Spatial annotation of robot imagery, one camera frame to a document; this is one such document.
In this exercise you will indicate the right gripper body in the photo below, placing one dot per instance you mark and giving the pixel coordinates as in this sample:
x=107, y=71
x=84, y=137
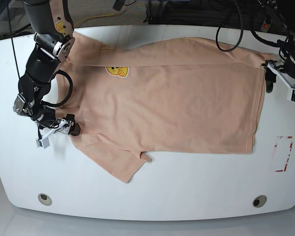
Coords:
x=43, y=116

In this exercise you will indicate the peach T-shirt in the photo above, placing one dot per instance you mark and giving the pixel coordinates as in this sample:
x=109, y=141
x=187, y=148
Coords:
x=178, y=95

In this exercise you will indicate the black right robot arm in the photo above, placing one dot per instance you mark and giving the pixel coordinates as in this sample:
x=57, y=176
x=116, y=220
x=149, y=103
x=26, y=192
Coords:
x=53, y=27

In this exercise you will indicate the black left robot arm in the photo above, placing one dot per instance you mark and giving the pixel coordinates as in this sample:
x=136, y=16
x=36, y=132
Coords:
x=281, y=13

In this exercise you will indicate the white power strip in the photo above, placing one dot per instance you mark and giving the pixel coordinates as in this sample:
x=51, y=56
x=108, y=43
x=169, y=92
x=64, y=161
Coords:
x=266, y=24

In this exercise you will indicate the left table grommet hole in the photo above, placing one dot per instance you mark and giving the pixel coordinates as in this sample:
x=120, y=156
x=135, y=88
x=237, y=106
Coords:
x=45, y=199

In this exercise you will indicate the table grommet hole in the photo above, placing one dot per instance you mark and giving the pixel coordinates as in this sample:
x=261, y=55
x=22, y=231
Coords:
x=259, y=201
x=45, y=199

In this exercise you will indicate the red tape rectangle marker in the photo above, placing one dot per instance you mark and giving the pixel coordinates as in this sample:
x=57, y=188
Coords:
x=282, y=153

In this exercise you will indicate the right table grommet hole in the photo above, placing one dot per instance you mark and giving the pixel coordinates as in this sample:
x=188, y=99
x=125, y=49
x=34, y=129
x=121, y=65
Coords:
x=259, y=201

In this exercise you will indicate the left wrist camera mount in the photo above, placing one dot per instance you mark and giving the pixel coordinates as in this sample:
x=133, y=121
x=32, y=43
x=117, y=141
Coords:
x=288, y=81

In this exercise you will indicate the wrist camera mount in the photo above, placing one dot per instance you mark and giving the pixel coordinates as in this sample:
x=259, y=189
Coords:
x=288, y=81
x=45, y=130

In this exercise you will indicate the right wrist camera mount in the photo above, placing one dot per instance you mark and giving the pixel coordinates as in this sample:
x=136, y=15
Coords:
x=45, y=130

